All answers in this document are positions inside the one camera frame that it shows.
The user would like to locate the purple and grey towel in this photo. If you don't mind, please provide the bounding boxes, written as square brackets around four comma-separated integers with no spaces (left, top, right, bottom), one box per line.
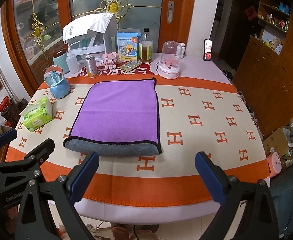
[63,77,162,158]

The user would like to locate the red bucket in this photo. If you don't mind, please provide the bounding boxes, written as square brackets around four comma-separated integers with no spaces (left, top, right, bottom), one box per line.
[0,96,11,114]

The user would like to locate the green tissue pack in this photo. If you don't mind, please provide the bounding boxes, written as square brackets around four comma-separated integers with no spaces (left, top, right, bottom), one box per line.
[19,96,53,132]

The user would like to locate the pink round gadget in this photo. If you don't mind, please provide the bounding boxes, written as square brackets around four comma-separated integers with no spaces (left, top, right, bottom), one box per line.
[266,152,282,178]

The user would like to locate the blue castle snow globe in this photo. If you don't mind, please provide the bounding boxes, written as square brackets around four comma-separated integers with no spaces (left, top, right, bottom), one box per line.
[44,65,70,99]

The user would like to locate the cardboard box with clutter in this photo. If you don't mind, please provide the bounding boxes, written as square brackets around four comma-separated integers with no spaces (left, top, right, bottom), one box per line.
[263,126,293,166]

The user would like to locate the teal cylindrical humidifier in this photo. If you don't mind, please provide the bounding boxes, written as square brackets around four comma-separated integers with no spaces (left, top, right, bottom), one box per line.
[53,49,69,74]

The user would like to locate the silver orange aluminium can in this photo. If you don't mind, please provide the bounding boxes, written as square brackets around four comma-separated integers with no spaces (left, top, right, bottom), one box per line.
[85,54,98,78]

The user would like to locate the white squeeze bottle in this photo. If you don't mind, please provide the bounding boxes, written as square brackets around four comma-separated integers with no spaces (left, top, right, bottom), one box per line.
[66,51,80,74]

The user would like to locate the red white printed mat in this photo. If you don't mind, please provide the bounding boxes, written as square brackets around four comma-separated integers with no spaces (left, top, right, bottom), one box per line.
[76,59,151,79]

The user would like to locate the pink brick bear figure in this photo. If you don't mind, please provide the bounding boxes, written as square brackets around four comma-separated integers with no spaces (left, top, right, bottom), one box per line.
[102,52,119,69]

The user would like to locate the orange cream H-pattern blanket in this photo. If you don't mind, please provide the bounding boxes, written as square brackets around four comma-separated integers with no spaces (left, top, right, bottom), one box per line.
[6,74,270,208]

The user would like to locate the wooden glass sliding door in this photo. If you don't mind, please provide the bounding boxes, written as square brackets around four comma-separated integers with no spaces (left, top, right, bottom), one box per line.
[1,0,195,96]

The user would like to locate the white countertop appliance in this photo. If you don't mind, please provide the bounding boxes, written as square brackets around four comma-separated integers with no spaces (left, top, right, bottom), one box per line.
[64,27,117,59]

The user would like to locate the gold pill blister pack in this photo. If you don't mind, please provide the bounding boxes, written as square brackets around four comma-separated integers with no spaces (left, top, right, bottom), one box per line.
[119,61,142,72]

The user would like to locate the white paper bag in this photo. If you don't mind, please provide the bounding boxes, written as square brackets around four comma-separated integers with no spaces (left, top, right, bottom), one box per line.
[63,13,117,42]

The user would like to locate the wooden cabinet with shelves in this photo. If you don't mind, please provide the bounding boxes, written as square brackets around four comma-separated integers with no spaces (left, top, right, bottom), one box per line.
[233,0,293,137]

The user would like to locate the blue duck picture box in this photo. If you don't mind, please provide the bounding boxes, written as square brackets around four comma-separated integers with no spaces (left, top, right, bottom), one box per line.
[117,32,138,61]

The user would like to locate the glass bottle amber liquid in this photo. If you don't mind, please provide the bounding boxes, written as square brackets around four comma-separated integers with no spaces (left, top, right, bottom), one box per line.
[139,28,153,63]

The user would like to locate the pink dome music box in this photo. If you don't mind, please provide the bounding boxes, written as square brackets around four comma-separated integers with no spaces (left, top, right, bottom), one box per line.
[157,41,181,80]

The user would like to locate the upright smartphone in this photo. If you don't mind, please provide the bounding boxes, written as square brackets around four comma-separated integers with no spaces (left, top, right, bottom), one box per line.
[204,39,212,61]

